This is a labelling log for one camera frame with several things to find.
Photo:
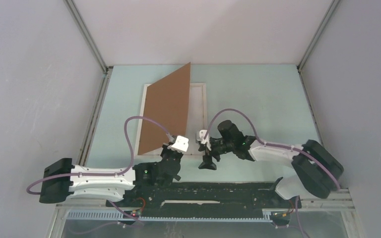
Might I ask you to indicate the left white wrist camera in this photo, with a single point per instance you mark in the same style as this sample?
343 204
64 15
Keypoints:
181 144

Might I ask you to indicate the landscape photo print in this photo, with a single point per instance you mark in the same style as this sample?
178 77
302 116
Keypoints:
195 119

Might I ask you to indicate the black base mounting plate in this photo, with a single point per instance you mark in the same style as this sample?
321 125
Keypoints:
207 200

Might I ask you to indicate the white picture frame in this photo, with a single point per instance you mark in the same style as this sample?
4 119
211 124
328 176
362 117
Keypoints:
156 153

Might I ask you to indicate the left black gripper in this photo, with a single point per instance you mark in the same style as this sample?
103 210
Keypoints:
165 149

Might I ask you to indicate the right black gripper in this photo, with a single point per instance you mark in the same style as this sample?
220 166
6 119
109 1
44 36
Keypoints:
207 163

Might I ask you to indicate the white toothed cable duct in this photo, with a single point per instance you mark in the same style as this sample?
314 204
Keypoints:
111 215

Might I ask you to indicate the left corner aluminium profile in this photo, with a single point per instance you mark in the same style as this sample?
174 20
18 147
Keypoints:
79 21

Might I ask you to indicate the corner aluminium profile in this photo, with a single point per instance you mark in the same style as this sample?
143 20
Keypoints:
79 21
318 33

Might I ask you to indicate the brown backing board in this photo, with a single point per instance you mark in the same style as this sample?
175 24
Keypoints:
166 102

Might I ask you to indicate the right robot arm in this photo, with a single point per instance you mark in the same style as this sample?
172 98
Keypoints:
316 170

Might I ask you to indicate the right corner aluminium profile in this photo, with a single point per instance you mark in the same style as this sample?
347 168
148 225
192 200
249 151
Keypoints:
318 33

